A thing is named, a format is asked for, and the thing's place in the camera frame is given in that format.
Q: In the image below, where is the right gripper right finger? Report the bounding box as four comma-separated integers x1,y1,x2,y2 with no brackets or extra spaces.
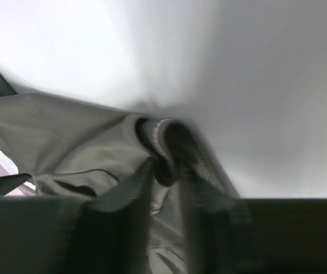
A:
180,170,327,273

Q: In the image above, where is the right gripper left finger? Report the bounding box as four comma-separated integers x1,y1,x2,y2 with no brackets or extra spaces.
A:
0,161,153,273

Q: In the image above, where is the dark grey t-shirt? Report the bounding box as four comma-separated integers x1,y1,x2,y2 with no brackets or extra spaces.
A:
0,75,238,273

